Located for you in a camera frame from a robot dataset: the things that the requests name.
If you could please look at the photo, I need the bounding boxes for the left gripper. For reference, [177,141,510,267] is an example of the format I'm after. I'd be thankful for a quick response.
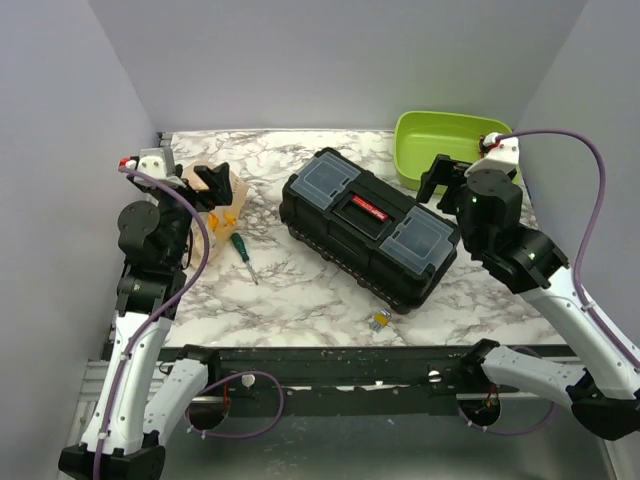
[147,161,233,265]

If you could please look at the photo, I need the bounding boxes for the translucent orange plastic bag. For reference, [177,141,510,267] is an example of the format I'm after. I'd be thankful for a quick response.
[184,160,249,268]

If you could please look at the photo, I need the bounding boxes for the red fake grapes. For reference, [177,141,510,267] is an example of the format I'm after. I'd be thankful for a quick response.
[479,135,488,154]

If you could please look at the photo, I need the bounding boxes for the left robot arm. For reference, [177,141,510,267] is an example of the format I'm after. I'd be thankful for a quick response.
[58,157,233,479]

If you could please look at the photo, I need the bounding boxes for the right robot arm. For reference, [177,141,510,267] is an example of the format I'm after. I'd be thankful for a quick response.
[417,154,639,441]

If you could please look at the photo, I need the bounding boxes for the green plastic basin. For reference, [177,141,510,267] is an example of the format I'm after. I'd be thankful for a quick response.
[393,111,511,191]

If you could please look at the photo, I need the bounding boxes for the black plastic toolbox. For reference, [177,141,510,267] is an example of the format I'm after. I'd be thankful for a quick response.
[279,148,460,314]

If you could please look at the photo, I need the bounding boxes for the small yellow fuse pack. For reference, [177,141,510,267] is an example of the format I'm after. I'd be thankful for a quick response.
[369,310,391,332]

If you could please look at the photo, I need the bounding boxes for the green handled screwdriver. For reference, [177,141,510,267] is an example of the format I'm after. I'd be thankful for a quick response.
[230,232,258,284]

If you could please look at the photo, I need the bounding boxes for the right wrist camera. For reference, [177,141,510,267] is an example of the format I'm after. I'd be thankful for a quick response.
[465,132,520,177]

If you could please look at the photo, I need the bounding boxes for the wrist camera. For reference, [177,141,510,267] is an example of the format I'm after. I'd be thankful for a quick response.
[119,146,184,186]
[465,132,520,177]

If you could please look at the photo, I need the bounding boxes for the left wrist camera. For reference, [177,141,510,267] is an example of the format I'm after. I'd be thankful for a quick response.
[119,146,184,186]

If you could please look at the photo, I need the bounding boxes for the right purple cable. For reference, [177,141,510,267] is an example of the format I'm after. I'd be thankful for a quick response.
[457,129,640,436]

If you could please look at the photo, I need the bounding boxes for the purple cable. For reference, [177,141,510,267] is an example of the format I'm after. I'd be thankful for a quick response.
[457,129,640,436]
[92,167,285,480]

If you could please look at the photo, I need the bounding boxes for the black front mounting rail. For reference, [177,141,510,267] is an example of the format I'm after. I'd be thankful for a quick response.
[201,346,490,418]

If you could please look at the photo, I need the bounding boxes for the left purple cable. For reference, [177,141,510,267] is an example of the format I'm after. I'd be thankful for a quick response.
[92,167,285,480]

